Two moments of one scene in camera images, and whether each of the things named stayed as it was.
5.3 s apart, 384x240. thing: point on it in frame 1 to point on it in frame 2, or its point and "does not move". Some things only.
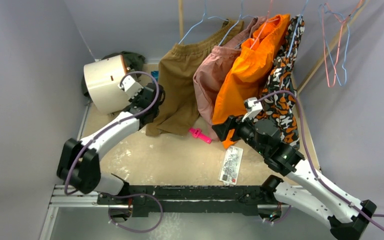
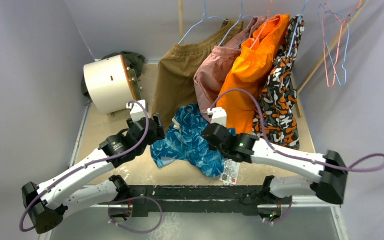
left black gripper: x=141 y=92 to x=159 y=134
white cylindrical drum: x=102 y=78 does not move
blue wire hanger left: x=201 y=21 does not move
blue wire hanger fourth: x=296 y=28 does not move
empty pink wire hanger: x=340 y=38 does not move
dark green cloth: x=132 y=61 does not move
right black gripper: x=231 y=125 to x=210 y=135
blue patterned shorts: x=155 y=74 to x=186 y=143
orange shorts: x=243 y=77 does not move
